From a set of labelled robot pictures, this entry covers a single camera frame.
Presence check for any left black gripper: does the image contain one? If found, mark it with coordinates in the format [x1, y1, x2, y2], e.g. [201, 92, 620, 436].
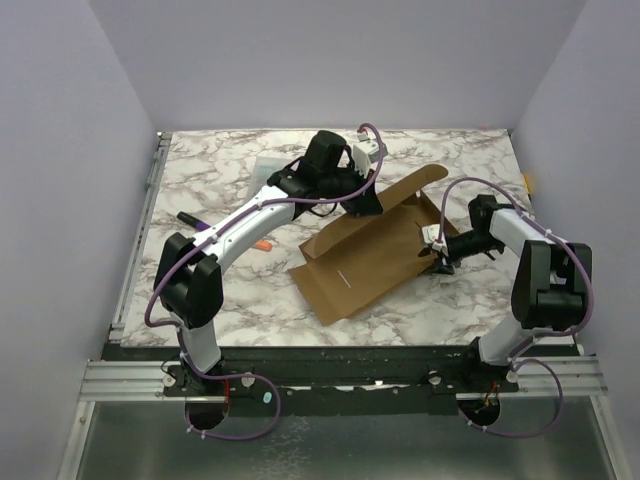
[319, 161, 383, 217]

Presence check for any brown cardboard box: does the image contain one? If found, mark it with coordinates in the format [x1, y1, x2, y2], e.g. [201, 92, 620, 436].
[289, 164, 448, 326]

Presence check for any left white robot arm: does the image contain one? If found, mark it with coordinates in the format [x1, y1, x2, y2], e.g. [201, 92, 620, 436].
[144, 123, 387, 395]

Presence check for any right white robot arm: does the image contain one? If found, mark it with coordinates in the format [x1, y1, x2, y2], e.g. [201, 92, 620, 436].
[420, 195, 593, 391]

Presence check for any clear plastic screw organizer box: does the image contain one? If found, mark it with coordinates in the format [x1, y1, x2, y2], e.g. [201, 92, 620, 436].
[251, 156, 289, 184]

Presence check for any orange capped marker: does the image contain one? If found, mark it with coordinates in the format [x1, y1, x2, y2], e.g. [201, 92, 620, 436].
[254, 241, 272, 252]

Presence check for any yellow tape piece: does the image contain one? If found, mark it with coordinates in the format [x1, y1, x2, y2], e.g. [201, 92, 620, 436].
[522, 174, 534, 195]

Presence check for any purple black highlighter marker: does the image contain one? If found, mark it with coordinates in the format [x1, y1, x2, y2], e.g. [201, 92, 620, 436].
[176, 211, 210, 231]

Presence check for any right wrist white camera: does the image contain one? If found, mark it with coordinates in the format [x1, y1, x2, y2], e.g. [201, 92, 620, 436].
[421, 224, 448, 255]

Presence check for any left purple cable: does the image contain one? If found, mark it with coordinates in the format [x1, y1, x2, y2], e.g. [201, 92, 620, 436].
[144, 122, 387, 442]

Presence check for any aluminium front extrusion rail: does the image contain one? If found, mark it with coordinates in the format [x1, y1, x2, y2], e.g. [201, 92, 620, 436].
[80, 349, 607, 402]

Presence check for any black metal base rail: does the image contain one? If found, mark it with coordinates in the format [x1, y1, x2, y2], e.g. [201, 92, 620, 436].
[102, 342, 521, 419]

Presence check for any aluminium side rail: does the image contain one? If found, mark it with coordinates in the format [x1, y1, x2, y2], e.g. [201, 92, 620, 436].
[107, 132, 173, 344]

